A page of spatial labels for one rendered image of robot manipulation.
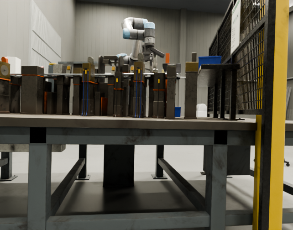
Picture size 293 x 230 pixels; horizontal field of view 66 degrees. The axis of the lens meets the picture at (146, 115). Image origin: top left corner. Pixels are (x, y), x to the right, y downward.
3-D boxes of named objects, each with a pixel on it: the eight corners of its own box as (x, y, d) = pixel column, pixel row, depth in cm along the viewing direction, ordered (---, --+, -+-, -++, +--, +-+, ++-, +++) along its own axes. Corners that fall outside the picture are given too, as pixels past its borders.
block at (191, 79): (184, 118, 144) (185, 61, 144) (183, 118, 152) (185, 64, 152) (196, 119, 143) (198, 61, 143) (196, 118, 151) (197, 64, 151)
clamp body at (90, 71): (78, 116, 146) (79, 62, 145) (85, 116, 158) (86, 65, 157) (87, 117, 145) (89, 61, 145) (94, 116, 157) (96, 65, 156)
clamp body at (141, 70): (130, 118, 138) (132, 60, 138) (134, 117, 150) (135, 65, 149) (141, 118, 137) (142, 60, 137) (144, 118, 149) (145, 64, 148)
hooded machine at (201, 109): (205, 127, 1239) (206, 104, 1238) (210, 128, 1181) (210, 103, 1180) (192, 127, 1229) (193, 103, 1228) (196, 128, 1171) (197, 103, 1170)
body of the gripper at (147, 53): (143, 62, 169) (143, 46, 169) (154, 62, 167) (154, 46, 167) (141, 60, 161) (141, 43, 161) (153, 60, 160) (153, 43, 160)
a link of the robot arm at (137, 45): (126, 62, 246) (132, 14, 204) (139, 63, 249) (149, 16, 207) (126, 69, 239) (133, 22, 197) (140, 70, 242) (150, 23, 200)
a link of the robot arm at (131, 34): (119, 15, 205) (123, 26, 164) (132, 16, 207) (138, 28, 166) (119, 28, 211) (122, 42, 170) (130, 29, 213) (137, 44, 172)
